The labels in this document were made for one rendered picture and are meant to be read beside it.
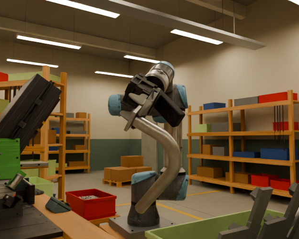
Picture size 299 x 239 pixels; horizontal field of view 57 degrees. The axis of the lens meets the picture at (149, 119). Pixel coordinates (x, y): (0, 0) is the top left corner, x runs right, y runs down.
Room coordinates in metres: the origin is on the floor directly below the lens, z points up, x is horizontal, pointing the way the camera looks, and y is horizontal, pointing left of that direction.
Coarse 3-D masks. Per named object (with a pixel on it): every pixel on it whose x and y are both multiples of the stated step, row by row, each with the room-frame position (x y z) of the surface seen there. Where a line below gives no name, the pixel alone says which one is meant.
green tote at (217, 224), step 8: (224, 216) 1.14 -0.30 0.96; (232, 216) 1.16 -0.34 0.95; (240, 216) 1.19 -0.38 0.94; (248, 216) 1.21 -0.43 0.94; (264, 216) 1.25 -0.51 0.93; (272, 216) 1.22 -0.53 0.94; (280, 216) 1.19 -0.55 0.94; (184, 224) 1.03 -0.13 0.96; (192, 224) 1.05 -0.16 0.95; (200, 224) 1.07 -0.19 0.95; (208, 224) 1.09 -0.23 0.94; (216, 224) 1.11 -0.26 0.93; (224, 224) 1.14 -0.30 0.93; (240, 224) 1.19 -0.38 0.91; (152, 232) 0.96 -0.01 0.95; (160, 232) 0.98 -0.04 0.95; (168, 232) 0.99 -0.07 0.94; (176, 232) 1.01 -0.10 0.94; (184, 232) 1.03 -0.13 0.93; (192, 232) 1.05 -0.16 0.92; (200, 232) 1.07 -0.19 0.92; (208, 232) 1.09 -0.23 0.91; (216, 232) 1.11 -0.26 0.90
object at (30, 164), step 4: (20, 164) 1.55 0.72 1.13; (24, 164) 1.56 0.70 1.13; (28, 164) 1.58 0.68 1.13; (32, 164) 1.59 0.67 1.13; (36, 164) 1.60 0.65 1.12; (40, 164) 1.61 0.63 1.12; (44, 164) 1.62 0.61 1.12; (20, 168) 1.55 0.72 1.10; (24, 168) 1.56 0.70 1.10; (28, 168) 1.58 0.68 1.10; (32, 168) 1.59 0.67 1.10
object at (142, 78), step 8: (136, 80) 0.70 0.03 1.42; (144, 80) 0.71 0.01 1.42; (152, 80) 0.77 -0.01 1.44; (160, 80) 0.76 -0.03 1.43; (128, 88) 0.69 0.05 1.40; (136, 88) 0.68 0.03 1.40; (144, 88) 0.69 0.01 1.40; (152, 88) 0.71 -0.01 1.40; (160, 88) 0.77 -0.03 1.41; (128, 96) 0.70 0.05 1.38; (128, 104) 0.72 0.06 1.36; (136, 104) 0.70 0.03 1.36; (152, 104) 0.69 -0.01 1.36
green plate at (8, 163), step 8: (0, 144) 1.41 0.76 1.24; (8, 144) 1.43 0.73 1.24; (16, 144) 1.45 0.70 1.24; (0, 152) 1.40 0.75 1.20; (8, 152) 1.42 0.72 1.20; (16, 152) 1.44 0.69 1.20; (0, 160) 1.39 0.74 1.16; (8, 160) 1.41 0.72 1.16; (16, 160) 1.43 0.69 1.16; (0, 168) 1.38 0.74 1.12; (8, 168) 1.40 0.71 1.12; (16, 168) 1.42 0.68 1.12; (0, 176) 1.38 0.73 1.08; (8, 176) 1.39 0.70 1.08
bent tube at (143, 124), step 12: (132, 120) 0.61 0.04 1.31; (144, 120) 0.61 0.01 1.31; (144, 132) 0.62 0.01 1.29; (156, 132) 0.61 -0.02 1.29; (168, 144) 0.61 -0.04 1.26; (168, 156) 0.63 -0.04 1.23; (180, 156) 0.63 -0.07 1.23; (168, 168) 0.64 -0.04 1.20; (168, 180) 0.66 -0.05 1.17; (156, 192) 0.68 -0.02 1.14; (144, 204) 0.72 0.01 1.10
